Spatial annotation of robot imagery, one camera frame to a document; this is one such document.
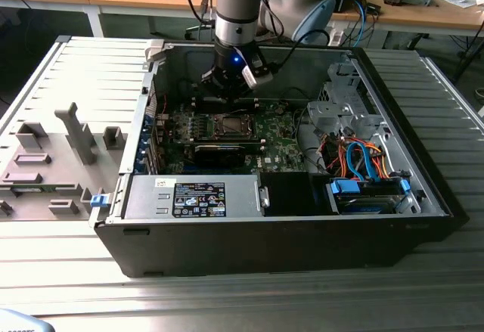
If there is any black rating label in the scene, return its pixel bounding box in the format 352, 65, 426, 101
172, 181, 227, 219

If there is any metal socket cover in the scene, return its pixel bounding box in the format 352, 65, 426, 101
214, 114, 256, 138

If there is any blue network cable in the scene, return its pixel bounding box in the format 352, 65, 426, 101
353, 0, 370, 48

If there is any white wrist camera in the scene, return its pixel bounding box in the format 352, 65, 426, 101
240, 54, 275, 91

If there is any blue wire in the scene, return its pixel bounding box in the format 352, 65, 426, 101
344, 141, 380, 182

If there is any grey parts rack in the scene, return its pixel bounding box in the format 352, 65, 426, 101
0, 101, 129, 222

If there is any thin dark fan wire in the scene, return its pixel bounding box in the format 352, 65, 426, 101
280, 87, 309, 103

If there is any CPU socket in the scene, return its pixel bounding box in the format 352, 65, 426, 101
212, 113, 260, 141

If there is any pale grey device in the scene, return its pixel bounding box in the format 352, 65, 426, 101
0, 308, 52, 332

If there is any orange wire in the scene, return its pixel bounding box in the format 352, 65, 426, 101
323, 138, 390, 177

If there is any black PC case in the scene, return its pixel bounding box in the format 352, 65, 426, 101
88, 39, 470, 278

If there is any silver power supply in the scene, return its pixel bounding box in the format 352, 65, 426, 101
121, 175, 266, 222

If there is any graphics card with heatsink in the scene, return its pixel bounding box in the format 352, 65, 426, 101
191, 141, 262, 169

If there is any hard disk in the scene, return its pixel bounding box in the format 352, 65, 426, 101
334, 192, 404, 216

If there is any green motherboard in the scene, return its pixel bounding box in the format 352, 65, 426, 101
161, 97, 308, 177

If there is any blue disk carrier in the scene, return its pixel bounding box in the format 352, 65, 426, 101
327, 177, 412, 214

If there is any black plastic shroud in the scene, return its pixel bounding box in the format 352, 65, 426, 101
259, 171, 327, 218

